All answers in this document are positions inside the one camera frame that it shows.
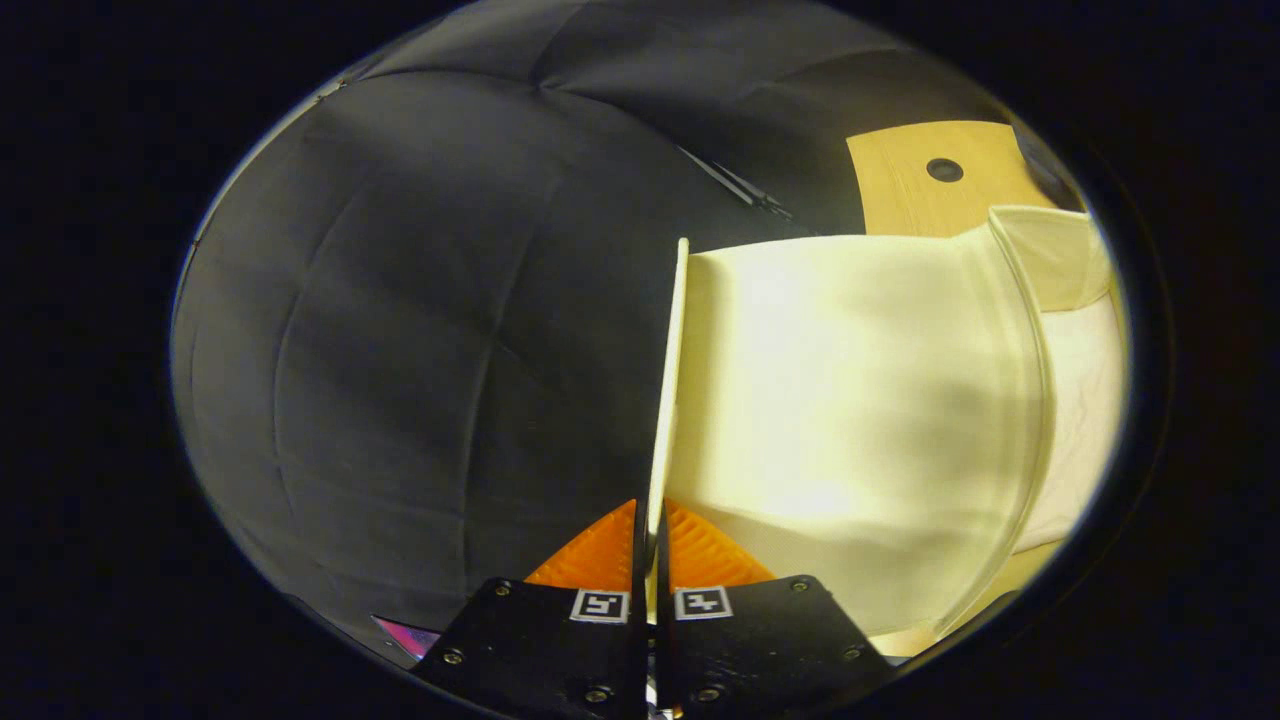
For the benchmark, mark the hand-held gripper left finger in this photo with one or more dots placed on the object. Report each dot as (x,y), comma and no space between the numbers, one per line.
(550,650)

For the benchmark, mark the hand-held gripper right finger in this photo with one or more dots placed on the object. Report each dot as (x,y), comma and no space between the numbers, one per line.
(760,650)

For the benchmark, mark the cream fabric storage box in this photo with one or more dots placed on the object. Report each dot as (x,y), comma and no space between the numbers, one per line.
(850,400)

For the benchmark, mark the colourful monitor screen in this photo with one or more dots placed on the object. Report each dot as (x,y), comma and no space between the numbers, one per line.
(410,637)

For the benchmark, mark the grey metal frame pole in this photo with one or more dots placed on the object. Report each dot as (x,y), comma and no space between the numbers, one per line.
(745,188)

